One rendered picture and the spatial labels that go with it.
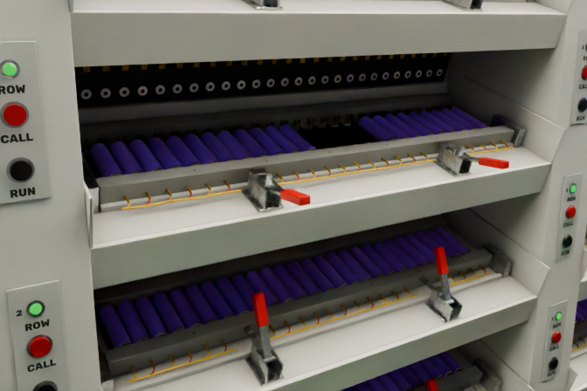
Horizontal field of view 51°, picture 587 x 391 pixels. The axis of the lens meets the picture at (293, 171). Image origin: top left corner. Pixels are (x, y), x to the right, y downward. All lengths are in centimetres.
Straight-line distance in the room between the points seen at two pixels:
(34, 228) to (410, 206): 41
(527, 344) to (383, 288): 26
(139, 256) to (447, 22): 41
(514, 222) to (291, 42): 48
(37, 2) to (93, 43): 5
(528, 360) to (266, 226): 52
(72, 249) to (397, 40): 39
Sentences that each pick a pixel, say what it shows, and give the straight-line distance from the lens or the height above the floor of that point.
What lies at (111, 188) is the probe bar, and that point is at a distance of 59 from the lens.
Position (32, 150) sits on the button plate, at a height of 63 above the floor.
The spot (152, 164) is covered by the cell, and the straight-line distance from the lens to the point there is 64.
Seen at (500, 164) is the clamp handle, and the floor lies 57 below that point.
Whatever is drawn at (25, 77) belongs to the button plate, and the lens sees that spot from 51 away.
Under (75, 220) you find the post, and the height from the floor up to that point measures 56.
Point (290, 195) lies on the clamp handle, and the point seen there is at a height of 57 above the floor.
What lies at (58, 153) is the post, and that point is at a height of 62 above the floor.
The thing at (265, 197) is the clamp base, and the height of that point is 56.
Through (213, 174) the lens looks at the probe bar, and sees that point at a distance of 63.
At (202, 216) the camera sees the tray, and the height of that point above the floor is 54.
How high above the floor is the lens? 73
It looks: 14 degrees down
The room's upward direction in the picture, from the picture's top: straight up
